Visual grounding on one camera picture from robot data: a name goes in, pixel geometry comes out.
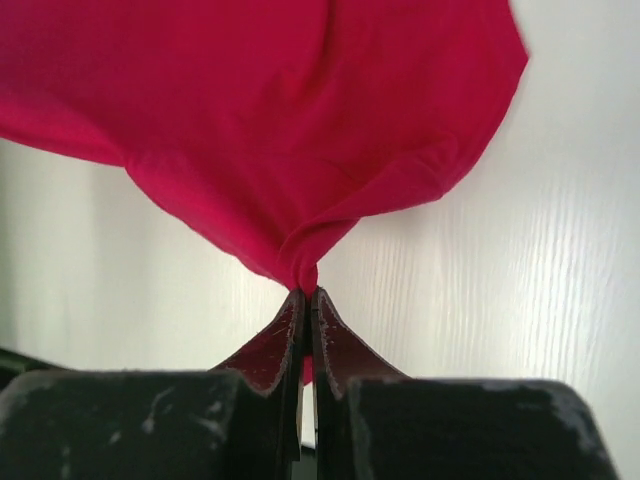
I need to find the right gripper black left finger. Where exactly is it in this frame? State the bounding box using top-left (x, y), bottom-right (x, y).
top-left (1, 291), bottom-right (306, 479)

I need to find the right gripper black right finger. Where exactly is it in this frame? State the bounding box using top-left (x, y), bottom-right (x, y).
top-left (310, 289), bottom-right (618, 479)

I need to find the red t shirt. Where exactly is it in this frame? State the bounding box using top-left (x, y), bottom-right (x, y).
top-left (0, 0), bottom-right (531, 386)

